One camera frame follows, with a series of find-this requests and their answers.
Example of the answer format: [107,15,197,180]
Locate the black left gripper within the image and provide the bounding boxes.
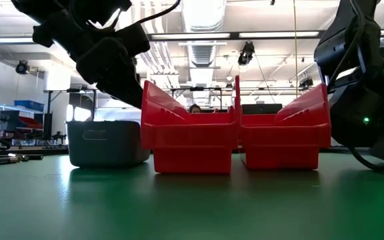
[31,9,151,109]

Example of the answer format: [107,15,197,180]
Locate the blue storage bin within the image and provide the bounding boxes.
[13,99,45,113]

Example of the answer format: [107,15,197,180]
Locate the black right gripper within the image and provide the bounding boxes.
[327,46,384,165]

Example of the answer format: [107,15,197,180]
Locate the black background screen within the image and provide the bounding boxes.
[241,103,283,115]

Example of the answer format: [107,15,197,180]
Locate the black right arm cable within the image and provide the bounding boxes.
[347,145,384,173]

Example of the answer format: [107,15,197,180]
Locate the red plastic storage bin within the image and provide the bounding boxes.
[234,75,332,171]
[140,79,240,175]

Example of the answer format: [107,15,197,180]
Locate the ribbed silver air duct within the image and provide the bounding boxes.
[181,0,228,67]

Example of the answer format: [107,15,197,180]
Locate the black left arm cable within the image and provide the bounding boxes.
[88,0,182,33]

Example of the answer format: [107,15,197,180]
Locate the screws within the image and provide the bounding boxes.
[0,156,20,167]
[20,153,45,161]

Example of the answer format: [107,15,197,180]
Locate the green table mat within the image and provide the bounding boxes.
[0,151,384,240]

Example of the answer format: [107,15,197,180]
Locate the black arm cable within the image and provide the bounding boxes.
[347,145,384,173]
[88,0,182,33]

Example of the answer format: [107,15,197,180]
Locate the grey plastic tray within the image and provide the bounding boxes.
[65,119,151,169]

